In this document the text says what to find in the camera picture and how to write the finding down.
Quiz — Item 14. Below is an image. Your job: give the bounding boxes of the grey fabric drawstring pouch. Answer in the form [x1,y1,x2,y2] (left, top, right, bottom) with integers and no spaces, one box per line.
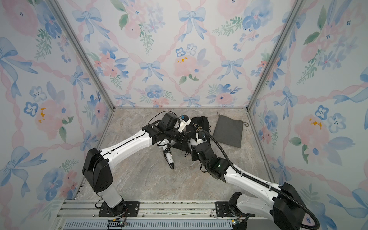
[213,113,249,149]

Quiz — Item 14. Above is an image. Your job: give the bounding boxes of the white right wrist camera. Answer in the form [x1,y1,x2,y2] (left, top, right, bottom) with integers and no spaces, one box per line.
[196,130,209,144]

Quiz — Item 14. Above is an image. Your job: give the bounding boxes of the aluminium corner post right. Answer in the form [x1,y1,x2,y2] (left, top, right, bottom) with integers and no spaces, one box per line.
[246,0,304,113]

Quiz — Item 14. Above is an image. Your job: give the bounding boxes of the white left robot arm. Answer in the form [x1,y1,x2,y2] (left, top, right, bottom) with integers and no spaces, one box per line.
[82,111,191,209]

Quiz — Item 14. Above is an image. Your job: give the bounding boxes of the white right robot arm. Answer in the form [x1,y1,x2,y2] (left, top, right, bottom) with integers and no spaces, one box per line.
[188,140,306,230]

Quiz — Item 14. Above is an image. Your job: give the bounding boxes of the black corrugated cable conduit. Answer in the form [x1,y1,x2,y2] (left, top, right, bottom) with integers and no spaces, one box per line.
[198,129,320,230]

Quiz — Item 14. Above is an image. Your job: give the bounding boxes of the black pouch with gold logo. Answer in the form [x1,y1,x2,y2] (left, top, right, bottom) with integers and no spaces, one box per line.
[172,126,197,153]

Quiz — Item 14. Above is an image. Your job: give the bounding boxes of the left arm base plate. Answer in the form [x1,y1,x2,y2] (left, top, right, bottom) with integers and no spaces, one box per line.
[98,201,140,217]

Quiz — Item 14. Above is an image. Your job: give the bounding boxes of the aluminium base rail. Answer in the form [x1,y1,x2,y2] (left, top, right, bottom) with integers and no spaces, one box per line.
[50,199,301,230]

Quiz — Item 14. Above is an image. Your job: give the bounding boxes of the white hair dryer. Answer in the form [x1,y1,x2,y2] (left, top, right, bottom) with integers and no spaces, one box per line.
[163,144,174,170]
[187,139,197,152]

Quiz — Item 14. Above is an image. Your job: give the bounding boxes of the plain black drawstring pouch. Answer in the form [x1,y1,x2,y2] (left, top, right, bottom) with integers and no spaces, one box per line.
[190,116,211,133]

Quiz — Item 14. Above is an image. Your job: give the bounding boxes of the aluminium corner post left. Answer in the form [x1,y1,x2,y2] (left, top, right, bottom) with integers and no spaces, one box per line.
[46,0,115,111]

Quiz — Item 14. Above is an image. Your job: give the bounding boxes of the aluminium corner post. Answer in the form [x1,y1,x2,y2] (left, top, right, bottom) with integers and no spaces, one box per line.
[246,0,304,113]
[46,0,115,111]

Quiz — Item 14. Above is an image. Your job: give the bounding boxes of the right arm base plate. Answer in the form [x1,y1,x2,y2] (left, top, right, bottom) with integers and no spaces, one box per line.
[213,201,239,218]

